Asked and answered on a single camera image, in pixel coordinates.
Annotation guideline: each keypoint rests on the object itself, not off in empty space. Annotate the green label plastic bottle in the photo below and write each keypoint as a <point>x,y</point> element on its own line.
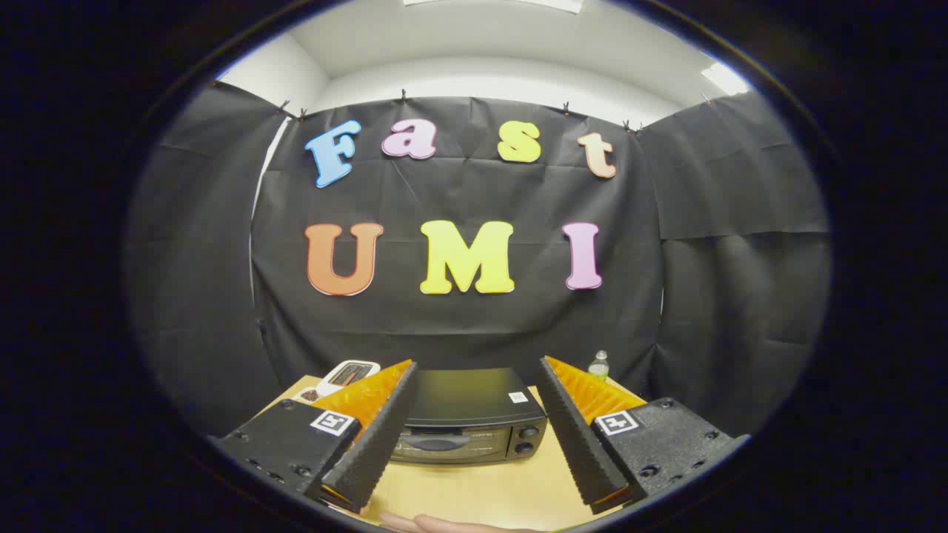
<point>598,366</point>

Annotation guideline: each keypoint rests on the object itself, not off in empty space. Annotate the white pop-up toaster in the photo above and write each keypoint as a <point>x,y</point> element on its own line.
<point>355,368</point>

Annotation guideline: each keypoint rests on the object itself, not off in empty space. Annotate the long ceiling light panel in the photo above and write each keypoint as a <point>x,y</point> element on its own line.
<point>496,4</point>

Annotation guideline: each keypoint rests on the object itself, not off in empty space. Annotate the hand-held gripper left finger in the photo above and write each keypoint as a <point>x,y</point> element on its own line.
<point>374,444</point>

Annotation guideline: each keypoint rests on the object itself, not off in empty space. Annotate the small ceiling light panel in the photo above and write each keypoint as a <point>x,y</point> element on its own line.
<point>726,78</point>

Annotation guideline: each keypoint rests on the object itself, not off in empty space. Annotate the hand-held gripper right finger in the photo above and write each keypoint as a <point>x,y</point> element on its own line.
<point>578,444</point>

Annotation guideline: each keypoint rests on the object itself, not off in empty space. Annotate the black toaster oven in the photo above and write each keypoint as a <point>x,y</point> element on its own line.
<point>466,396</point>

